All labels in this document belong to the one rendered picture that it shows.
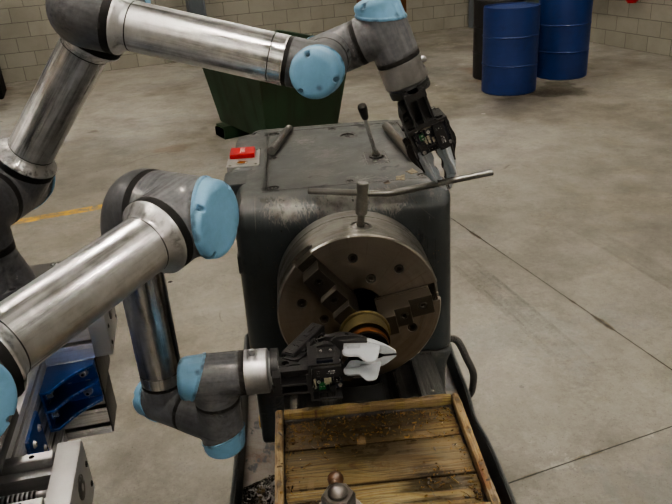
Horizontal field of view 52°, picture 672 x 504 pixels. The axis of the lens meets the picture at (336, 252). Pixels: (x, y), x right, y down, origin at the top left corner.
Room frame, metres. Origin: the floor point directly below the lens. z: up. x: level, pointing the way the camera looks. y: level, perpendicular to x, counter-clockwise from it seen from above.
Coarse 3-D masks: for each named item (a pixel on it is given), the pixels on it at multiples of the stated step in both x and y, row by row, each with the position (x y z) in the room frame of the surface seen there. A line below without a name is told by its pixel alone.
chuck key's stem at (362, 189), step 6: (360, 186) 1.18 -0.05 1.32; (366, 186) 1.19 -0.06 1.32; (360, 192) 1.18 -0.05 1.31; (366, 192) 1.19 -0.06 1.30; (360, 198) 1.18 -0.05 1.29; (366, 198) 1.19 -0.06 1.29; (360, 204) 1.18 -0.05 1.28; (366, 204) 1.19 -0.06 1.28; (360, 210) 1.18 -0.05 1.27; (366, 210) 1.19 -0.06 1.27; (360, 216) 1.19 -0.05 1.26; (360, 222) 1.19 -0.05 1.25
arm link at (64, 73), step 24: (144, 0) 1.27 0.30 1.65; (72, 48) 1.22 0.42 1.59; (48, 72) 1.24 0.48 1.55; (72, 72) 1.23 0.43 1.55; (96, 72) 1.25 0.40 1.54; (48, 96) 1.24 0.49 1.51; (72, 96) 1.24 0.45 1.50; (24, 120) 1.25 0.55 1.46; (48, 120) 1.24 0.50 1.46; (72, 120) 1.27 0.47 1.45; (0, 144) 1.28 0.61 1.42; (24, 144) 1.25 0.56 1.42; (48, 144) 1.26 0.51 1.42; (0, 168) 1.24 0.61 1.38; (24, 168) 1.25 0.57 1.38; (48, 168) 1.28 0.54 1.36; (24, 192) 1.25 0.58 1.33; (48, 192) 1.33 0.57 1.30
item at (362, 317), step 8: (360, 312) 1.06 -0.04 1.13; (368, 312) 1.06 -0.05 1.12; (376, 312) 1.07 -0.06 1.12; (344, 320) 1.06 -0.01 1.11; (352, 320) 1.05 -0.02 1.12; (360, 320) 1.04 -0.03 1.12; (368, 320) 1.04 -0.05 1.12; (376, 320) 1.05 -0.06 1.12; (384, 320) 1.06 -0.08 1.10; (344, 328) 1.05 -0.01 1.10; (352, 328) 1.03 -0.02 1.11; (360, 328) 1.03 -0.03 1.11; (368, 328) 1.02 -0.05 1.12; (376, 328) 1.03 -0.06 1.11; (384, 328) 1.04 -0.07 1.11; (368, 336) 1.01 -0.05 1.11; (376, 336) 1.01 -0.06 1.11; (384, 336) 1.01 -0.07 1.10
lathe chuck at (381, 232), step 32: (352, 224) 1.20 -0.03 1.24; (384, 224) 1.22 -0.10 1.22; (288, 256) 1.22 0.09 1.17; (320, 256) 1.15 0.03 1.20; (352, 256) 1.16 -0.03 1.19; (384, 256) 1.15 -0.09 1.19; (416, 256) 1.15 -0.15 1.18; (288, 288) 1.14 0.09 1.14; (352, 288) 1.15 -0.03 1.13; (384, 288) 1.15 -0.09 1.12; (288, 320) 1.14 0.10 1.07; (320, 320) 1.15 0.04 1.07; (416, 320) 1.15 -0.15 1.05; (416, 352) 1.15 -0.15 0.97
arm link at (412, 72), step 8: (416, 56) 1.16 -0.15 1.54; (424, 56) 1.18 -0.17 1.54; (408, 64) 1.14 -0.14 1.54; (416, 64) 1.15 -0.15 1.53; (384, 72) 1.16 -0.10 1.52; (392, 72) 1.15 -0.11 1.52; (400, 72) 1.14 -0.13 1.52; (408, 72) 1.14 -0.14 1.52; (416, 72) 1.15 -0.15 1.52; (424, 72) 1.16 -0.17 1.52; (384, 80) 1.17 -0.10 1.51; (392, 80) 1.15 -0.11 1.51; (400, 80) 1.14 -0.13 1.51; (408, 80) 1.14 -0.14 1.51; (416, 80) 1.15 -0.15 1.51; (392, 88) 1.16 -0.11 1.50; (400, 88) 1.15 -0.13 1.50; (408, 88) 1.15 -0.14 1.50
